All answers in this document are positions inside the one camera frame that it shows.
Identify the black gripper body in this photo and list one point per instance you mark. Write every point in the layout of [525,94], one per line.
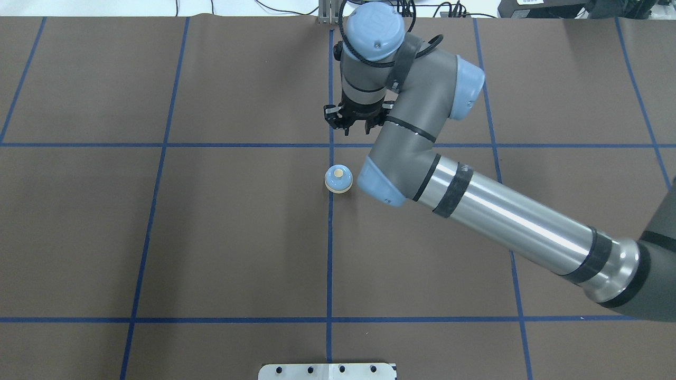
[358,108]

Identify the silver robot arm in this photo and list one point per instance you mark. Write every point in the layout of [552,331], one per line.
[393,79]

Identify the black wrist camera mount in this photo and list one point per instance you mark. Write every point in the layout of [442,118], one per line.
[331,115]

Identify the blue call bell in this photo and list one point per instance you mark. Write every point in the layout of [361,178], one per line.
[338,179]

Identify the aluminium frame post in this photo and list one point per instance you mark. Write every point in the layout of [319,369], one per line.
[328,11]

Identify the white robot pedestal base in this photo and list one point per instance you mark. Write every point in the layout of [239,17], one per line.
[329,371]

